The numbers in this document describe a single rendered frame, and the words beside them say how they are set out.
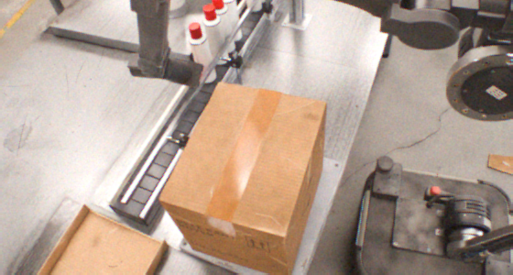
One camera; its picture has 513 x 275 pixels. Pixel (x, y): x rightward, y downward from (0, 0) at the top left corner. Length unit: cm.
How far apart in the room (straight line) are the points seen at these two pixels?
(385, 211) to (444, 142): 68
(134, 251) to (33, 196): 38
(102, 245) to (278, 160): 55
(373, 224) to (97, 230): 104
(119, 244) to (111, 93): 54
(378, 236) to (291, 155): 95
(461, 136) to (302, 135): 160
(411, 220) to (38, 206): 132
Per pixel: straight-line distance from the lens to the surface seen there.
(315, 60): 132
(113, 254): 107
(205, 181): 74
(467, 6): 52
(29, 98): 156
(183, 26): 146
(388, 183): 170
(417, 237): 165
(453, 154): 221
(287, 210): 69
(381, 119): 224
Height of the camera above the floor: 175
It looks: 53 degrees down
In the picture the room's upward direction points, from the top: 11 degrees counter-clockwise
